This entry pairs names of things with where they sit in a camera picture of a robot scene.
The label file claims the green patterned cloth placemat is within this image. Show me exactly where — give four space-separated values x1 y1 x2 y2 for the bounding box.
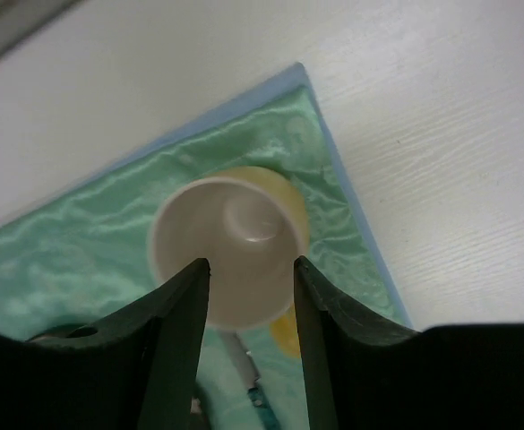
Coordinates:
0 61 414 430

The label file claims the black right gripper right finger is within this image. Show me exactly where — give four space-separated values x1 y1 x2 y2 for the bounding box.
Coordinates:
294 257 524 429

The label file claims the yellow mug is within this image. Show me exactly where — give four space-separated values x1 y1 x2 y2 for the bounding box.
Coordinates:
147 166 310 357

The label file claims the knife with green handle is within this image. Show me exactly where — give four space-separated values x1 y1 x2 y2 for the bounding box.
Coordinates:
219 331 282 430

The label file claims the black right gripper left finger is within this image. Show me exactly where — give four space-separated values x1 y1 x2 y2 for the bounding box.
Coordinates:
0 259 210 429

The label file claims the dark rimmed dinner plate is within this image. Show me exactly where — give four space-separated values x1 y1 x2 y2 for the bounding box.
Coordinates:
27 323 82 343

